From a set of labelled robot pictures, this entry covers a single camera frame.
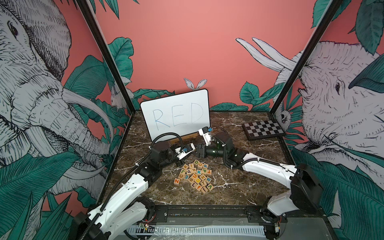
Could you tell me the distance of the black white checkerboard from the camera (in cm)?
106

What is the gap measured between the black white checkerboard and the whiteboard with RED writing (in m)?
0.33

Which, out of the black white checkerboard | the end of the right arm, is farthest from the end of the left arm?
the black white checkerboard

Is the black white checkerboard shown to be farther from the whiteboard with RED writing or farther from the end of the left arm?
the end of the left arm

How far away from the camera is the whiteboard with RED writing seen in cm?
85

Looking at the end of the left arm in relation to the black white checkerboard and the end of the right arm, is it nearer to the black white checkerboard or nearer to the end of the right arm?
the end of the right arm

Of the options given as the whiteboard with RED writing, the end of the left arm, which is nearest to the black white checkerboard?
the whiteboard with RED writing
